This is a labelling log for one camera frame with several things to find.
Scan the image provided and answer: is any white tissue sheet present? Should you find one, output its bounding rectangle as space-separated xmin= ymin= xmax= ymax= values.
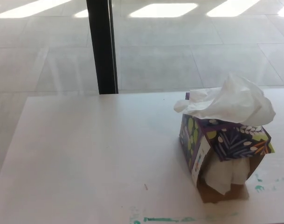
xmin=173 ymin=71 xmax=277 ymax=124

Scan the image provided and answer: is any purple floral tissue box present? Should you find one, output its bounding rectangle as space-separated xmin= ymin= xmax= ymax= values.
xmin=179 ymin=91 xmax=276 ymax=203

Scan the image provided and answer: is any folded white tissue stack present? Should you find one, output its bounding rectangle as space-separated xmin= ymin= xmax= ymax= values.
xmin=204 ymin=157 xmax=250 ymax=196

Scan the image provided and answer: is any black window frame post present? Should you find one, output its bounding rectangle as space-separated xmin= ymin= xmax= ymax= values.
xmin=86 ymin=0 xmax=119 ymax=95

